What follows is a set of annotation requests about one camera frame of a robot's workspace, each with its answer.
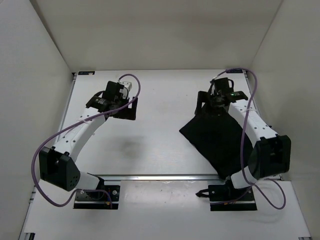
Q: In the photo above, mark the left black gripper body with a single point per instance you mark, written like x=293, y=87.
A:
x=123, y=102

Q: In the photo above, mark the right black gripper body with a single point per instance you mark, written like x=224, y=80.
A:
x=214, y=106

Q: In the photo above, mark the black pleated skirt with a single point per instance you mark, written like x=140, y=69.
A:
x=217, y=137

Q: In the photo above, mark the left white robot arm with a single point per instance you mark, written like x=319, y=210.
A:
x=57, y=164

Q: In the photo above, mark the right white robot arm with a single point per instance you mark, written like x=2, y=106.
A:
x=263, y=152

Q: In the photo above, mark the right blue corner label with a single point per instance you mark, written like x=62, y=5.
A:
x=234, y=71

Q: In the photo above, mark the blue corner label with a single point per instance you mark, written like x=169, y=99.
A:
x=86, y=73
x=234, y=71

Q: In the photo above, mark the left blue corner label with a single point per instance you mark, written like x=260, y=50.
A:
x=86, y=73

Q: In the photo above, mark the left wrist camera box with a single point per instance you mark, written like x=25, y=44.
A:
x=127, y=86

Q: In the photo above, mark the aluminium table rail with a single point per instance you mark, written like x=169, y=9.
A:
x=162, y=177

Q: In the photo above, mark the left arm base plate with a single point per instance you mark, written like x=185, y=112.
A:
x=99, y=200

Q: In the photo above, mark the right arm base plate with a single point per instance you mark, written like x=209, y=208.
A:
x=224, y=198

